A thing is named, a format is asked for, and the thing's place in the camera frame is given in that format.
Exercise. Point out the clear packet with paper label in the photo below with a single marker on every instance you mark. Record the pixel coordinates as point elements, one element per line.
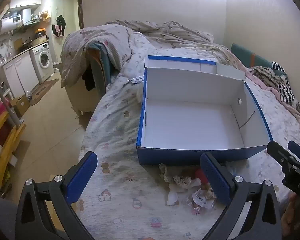
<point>200,197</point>

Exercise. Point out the dark door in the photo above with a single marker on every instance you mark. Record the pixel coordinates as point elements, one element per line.
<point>80,11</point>

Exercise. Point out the white base cabinet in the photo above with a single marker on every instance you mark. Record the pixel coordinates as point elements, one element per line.
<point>20,72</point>

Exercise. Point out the bed with patterned sheet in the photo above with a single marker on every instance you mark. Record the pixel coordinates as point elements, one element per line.
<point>115,120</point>

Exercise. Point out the black garment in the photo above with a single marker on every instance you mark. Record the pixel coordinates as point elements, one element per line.
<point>88,78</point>

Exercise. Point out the grey printed duvet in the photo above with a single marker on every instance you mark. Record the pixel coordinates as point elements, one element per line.
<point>165,32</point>

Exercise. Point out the person's right hand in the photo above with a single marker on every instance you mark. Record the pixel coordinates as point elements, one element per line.
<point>288,217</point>

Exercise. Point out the white water heater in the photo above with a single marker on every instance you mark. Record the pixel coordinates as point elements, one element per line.
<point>11,25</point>

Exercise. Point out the black and white striped cloth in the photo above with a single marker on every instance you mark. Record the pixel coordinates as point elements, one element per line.
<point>286,90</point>

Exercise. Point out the pink blanket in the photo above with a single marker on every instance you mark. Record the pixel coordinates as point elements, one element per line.
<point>272,92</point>

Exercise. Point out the white cylinder appliance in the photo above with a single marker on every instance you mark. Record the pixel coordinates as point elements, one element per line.
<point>26,17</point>

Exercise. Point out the white washing machine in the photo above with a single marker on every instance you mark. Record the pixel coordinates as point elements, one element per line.
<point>43,60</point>

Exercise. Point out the silver foil packet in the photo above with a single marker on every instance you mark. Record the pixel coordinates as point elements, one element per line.
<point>137,79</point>

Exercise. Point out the white wall cabinet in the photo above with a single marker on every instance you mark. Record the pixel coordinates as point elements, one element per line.
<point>25,2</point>

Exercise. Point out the hanging clothes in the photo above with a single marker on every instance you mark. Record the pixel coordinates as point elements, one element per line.
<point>60,25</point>

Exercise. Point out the striped knitted pillow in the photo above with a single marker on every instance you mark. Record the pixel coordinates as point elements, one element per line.
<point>265,73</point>

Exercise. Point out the cream plush toy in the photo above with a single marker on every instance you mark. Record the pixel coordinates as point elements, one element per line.
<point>180,180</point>

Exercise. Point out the teal padded footboard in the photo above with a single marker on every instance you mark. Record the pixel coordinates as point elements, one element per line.
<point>103,65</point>

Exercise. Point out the brown cardboard box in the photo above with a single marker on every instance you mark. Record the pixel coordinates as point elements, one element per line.
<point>21,105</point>

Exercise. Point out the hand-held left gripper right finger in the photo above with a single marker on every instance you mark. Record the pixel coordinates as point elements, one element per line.
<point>213,177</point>

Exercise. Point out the wooden staircase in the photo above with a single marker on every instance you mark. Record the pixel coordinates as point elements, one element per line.
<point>5,145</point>

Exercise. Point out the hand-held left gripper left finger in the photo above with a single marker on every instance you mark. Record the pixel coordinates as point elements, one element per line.
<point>81,177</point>

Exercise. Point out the blue and white cardboard box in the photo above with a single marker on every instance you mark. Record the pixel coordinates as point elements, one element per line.
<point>190,120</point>

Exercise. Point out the teal padded headboard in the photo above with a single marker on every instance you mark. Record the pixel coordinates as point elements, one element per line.
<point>242,52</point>

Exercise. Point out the brown floor rug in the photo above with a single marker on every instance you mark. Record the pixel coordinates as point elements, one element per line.
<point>43,91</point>

